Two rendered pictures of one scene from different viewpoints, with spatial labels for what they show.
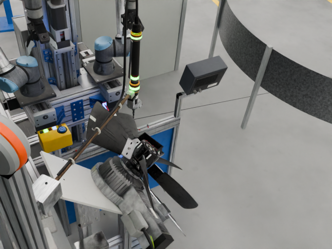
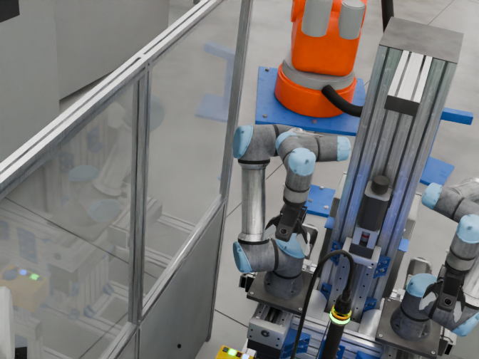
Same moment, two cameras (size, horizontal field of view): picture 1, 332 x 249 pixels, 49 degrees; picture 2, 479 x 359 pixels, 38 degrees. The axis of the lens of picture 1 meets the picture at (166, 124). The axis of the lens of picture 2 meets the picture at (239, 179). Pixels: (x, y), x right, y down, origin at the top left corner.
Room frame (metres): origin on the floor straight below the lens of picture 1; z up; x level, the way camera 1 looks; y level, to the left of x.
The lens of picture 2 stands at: (0.36, -0.55, 2.93)
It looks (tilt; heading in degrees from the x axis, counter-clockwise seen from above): 36 degrees down; 52
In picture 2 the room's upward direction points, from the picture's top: 8 degrees clockwise
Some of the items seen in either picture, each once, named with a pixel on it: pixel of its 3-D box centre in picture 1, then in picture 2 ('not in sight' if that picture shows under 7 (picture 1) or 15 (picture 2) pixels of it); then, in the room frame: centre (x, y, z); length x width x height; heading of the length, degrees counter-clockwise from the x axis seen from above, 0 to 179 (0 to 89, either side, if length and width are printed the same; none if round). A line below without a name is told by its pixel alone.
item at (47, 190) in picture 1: (42, 195); not in sight; (0.64, 0.36, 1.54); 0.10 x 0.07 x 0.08; 161
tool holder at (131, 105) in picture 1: (133, 97); not in sight; (1.22, 0.16, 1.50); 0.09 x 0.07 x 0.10; 161
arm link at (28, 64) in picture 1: (27, 68); (287, 252); (1.72, 0.86, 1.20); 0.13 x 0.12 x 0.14; 160
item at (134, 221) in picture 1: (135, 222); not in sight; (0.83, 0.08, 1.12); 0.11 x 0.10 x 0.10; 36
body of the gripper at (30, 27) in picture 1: (36, 26); (292, 210); (1.52, 0.67, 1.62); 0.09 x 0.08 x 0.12; 36
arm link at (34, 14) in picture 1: (33, 11); (295, 191); (1.51, 0.67, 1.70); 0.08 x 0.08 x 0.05
